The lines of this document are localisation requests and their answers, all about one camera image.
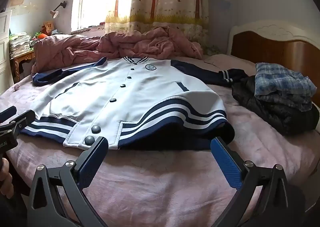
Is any person's left hand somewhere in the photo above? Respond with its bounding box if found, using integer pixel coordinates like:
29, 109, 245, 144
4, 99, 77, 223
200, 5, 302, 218
0, 158, 13, 196

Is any green patterned cloth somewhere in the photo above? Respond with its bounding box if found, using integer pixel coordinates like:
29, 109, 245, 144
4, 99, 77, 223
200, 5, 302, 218
203, 44, 220, 56

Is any white and wood headboard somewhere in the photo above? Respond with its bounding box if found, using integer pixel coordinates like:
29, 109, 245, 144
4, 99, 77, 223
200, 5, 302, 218
229, 21, 320, 73

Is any white and navy baseball jacket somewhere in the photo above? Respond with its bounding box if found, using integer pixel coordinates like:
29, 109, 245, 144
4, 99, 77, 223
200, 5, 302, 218
20, 57, 248, 151

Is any white cabinet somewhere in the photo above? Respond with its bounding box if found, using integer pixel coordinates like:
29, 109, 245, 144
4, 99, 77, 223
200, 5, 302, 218
0, 9, 14, 93

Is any pink checked quilt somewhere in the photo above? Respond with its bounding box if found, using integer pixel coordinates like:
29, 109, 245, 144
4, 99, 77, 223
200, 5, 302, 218
31, 26, 204, 74

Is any tree print curtain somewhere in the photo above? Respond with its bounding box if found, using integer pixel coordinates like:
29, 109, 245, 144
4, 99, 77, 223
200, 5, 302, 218
104, 0, 209, 50

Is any stack of papers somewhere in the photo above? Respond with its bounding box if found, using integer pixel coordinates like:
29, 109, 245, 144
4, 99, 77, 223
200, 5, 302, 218
9, 33, 32, 58

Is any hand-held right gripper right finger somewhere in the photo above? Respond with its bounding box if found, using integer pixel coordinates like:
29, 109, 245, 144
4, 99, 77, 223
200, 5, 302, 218
211, 137, 292, 227

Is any black padded jacket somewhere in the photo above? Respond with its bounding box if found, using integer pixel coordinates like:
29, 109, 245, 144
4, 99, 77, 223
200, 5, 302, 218
232, 76, 320, 136

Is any blue plaid shirt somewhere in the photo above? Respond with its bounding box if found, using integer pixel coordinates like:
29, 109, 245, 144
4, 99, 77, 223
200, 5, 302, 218
254, 62, 317, 112

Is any wall lamp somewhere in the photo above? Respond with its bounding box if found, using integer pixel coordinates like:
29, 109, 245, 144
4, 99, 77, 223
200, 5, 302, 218
49, 1, 67, 19

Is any pink pillow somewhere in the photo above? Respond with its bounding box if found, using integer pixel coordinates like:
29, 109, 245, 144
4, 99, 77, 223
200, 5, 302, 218
204, 54, 255, 73

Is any brown printed box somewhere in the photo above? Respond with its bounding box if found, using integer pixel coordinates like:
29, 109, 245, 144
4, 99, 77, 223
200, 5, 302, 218
41, 22, 55, 36

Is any carved wooden side table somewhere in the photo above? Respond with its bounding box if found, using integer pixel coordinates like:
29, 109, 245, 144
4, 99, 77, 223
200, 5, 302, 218
10, 50, 35, 84

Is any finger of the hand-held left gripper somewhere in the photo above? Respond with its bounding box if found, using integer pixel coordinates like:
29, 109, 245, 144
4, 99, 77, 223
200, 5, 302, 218
0, 106, 17, 125
9, 110, 36, 131

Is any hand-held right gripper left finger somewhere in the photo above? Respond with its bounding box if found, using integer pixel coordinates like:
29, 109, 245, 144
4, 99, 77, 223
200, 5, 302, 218
26, 137, 109, 227

